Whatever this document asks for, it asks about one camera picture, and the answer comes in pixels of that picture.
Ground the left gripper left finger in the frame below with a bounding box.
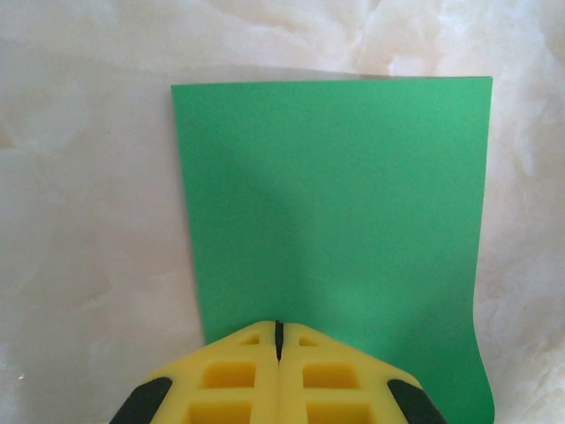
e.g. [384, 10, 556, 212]
[109, 321, 281, 424]

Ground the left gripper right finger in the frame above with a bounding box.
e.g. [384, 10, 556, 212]
[278, 321, 439, 424]

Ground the green paper sheet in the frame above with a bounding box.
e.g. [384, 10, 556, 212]
[170, 77, 495, 424]

